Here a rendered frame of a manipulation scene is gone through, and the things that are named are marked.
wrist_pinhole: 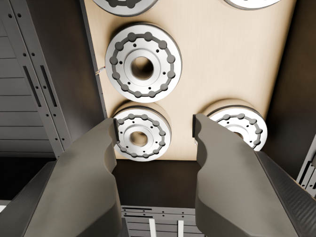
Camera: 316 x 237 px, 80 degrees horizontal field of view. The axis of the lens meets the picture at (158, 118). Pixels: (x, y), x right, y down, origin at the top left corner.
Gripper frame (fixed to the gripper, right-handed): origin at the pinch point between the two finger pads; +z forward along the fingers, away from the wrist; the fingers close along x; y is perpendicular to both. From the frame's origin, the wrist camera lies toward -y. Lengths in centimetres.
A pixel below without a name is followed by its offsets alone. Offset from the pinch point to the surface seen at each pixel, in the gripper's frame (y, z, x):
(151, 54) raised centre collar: -1.7, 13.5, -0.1
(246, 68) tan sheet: 1.3, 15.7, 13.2
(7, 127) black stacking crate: 11.5, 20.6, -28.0
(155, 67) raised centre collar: 0.0, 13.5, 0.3
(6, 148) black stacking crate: 16.7, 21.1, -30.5
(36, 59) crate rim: -2.6, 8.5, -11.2
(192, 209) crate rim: 18.8, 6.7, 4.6
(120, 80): 1.7, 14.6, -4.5
